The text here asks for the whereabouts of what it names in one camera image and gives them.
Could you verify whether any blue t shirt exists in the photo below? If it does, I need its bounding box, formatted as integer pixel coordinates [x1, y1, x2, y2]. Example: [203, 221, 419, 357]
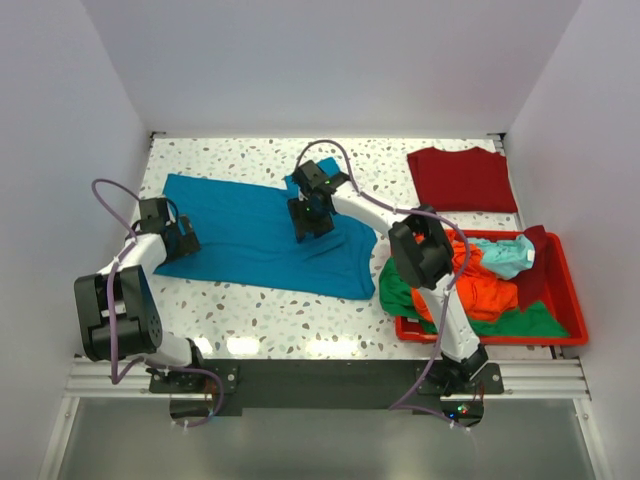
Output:
[155, 174, 377, 300]

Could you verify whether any orange t shirt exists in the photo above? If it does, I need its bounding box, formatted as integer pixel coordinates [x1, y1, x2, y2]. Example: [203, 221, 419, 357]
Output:
[410, 230, 518, 324]

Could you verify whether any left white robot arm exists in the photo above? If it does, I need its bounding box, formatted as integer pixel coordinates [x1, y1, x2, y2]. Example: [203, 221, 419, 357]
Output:
[74, 197, 207, 392]

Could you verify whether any aluminium frame rail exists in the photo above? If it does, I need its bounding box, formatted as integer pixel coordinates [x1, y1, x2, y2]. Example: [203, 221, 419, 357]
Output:
[63, 358, 591, 400]

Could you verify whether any light teal t shirt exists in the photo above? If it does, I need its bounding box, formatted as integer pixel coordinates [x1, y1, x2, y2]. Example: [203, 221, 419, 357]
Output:
[469, 234, 536, 280]

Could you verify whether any dark red crumpled shirt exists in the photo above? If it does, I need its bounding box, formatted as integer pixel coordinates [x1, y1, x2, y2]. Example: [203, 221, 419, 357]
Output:
[512, 225, 548, 311]

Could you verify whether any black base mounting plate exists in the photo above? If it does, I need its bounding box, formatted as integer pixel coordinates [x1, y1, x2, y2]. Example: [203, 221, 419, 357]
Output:
[146, 359, 505, 420]

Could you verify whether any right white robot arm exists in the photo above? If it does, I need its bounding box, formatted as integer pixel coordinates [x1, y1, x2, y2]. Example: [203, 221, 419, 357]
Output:
[287, 161, 488, 393]

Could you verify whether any folded dark red t shirt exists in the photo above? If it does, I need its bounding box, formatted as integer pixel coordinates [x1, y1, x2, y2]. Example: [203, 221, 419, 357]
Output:
[407, 147, 518, 213]

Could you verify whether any green t shirt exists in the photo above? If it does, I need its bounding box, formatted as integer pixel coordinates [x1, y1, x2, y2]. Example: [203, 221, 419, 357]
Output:
[379, 260, 569, 338]

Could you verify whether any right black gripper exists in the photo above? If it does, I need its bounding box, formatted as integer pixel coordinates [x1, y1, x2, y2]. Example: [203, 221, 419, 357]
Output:
[288, 194, 334, 242]

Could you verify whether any red plastic bin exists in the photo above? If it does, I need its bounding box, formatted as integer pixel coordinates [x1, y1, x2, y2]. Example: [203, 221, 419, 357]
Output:
[388, 227, 589, 345]

